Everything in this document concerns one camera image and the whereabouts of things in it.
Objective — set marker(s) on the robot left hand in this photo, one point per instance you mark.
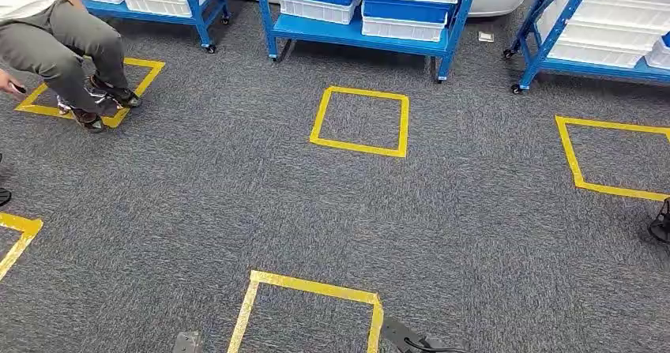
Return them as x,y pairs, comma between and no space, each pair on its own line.
187,343

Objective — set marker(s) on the black shoe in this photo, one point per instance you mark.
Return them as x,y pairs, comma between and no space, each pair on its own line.
660,225
4,196

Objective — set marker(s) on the yellow floor tape square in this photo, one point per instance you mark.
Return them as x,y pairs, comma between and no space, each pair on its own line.
149,68
358,148

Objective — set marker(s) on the person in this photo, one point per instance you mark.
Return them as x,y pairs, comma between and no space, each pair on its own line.
52,36

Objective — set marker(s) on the blue metal shelf rack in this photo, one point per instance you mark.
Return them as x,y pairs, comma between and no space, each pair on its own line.
199,5
544,52
356,34

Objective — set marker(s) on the white floor socket plate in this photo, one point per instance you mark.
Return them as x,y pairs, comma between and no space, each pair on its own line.
485,36

